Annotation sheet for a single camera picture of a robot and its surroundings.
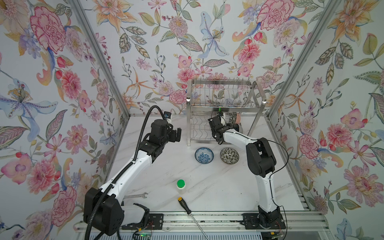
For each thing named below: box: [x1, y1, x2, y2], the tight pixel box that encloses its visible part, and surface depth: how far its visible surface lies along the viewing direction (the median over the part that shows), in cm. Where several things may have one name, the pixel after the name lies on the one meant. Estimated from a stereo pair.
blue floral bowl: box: [194, 147, 215, 164], surface depth 98 cm
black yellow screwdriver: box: [178, 196, 210, 240], surface depth 80 cm
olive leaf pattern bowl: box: [229, 111, 237, 124], surface depth 116 cm
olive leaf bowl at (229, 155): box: [220, 147, 240, 165], surface depth 97 cm
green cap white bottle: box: [176, 179, 186, 194], surface depth 78 cm
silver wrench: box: [122, 192, 149, 200], surface depth 84 cm
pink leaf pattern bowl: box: [235, 113, 241, 124], surface depth 106 cm
